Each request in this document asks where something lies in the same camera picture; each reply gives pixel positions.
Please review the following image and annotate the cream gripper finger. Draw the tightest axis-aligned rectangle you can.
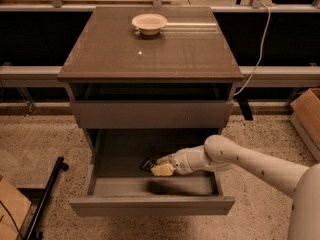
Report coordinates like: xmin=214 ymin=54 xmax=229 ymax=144
xmin=156 ymin=153 xmax=175 ymax=164
xmin=151 ymin=163 xmax=175 ymax=177

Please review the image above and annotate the black rxbar chocolate wrapper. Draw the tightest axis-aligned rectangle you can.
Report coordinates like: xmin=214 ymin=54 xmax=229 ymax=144
xmin=139 ymin=158 xmax=157 ymax=172

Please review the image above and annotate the open grey middle drawer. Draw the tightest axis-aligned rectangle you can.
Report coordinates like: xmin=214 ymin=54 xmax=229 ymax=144
xmin=70 ymin=129 xmax=234 ymax=216

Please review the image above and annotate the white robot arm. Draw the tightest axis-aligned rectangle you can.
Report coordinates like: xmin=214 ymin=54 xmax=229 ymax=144
xmin=151 ymin=135 xmax=320 ymax=240

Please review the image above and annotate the closed grey top drawer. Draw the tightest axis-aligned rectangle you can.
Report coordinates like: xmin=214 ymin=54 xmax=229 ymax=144
xmin=70 ymin=101 xmax=233 ymax=129

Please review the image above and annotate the cardboard box bottom left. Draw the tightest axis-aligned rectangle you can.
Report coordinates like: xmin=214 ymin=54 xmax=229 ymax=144
xmin=0 ymin=176 xmax=31 ymax=240

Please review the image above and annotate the cardboard box right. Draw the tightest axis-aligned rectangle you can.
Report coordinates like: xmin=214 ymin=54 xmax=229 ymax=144
xmin=290 ymin=88 xmax=320 ymax=162

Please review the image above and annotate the white paper bowl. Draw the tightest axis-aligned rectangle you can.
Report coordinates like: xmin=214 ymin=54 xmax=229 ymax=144
xmin=132 ymin=14 xmax=168 ymax=36

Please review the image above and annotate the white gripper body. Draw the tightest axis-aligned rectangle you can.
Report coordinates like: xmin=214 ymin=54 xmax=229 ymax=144
xmin=171 ymin=149 xmax=192 ymax=175

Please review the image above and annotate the cardboard box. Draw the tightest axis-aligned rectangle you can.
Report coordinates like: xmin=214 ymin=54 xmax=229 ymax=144
xmin=290 ymin=88 xmax=320 ymax=162
xmin=0 ymin=176 xmax=31 ymax=240

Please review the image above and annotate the grey metal railing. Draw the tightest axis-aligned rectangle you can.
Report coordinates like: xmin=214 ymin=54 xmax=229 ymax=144
xmin=0 ymin=66 xmax=320 ymax=88

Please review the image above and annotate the black bracket behind cabinet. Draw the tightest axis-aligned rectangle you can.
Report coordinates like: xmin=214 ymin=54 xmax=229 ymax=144
xmin=235 ymin=90 xmax=253 ymax=121

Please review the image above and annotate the grey drawer cabinet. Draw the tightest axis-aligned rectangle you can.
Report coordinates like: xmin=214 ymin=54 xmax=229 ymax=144
xmin=57 ymin=5 xmax=244 ymax=158

